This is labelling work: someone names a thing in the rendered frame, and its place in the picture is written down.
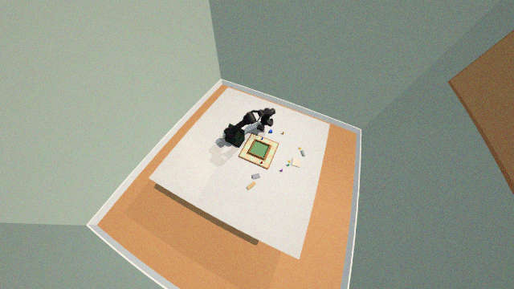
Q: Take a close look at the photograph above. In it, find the cream flat square tile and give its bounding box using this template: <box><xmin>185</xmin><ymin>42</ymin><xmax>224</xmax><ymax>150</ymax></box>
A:
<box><xmin>292</xmin><ymin>157</ymin><xmax>300</xmax><ymax>168</ymax></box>

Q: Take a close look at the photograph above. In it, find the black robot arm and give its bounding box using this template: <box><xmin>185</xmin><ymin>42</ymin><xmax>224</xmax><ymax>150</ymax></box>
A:
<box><xmin>223</xmin><ymin>108</ymin><xmax>275</xmax><ymax>140</ymax></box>

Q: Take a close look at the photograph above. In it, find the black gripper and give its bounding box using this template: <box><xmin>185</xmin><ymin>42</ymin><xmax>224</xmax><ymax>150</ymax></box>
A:
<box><xmin>257</xmin><ymin>117</ymin><xmax>270</xmax><ymax>131</ymax></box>

